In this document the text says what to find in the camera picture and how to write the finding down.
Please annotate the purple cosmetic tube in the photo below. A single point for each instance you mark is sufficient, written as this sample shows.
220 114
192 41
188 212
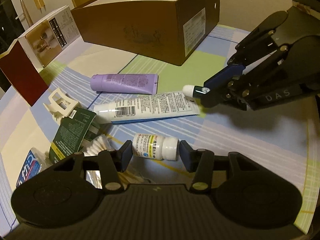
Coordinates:
125 83

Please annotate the dark red open carton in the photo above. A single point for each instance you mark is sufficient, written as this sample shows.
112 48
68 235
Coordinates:
21 73

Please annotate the blue-labelled floss pick box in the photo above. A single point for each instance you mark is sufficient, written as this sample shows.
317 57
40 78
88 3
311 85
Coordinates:
35 162

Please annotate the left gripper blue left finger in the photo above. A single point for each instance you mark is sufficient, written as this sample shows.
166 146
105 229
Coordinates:
125 154

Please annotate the bundle of cotton swabs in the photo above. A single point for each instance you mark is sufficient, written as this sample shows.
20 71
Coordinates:
97 145

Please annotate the small white pill bottle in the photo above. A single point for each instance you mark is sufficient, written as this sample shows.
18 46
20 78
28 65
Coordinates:
155 147

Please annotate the dark green small tube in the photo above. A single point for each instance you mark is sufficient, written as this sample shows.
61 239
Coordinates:
192 91

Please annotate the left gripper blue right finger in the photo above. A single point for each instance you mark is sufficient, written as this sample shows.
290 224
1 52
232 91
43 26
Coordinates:
188 156

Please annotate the cream hair claw clip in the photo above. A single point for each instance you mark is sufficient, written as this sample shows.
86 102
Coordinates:
60 105

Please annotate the white printed product box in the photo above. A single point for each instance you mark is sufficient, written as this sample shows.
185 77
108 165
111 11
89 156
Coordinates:
49 36

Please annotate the plaid tablecloth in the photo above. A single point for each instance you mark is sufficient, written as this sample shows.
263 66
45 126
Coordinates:
284 139

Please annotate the white cream tube with barcode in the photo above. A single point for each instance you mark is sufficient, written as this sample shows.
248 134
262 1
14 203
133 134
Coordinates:
145 108

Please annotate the green packaged item with card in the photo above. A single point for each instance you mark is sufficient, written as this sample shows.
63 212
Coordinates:
75 132

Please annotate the brown cardboard shoe box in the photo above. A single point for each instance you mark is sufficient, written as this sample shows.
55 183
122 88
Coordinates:
166 30

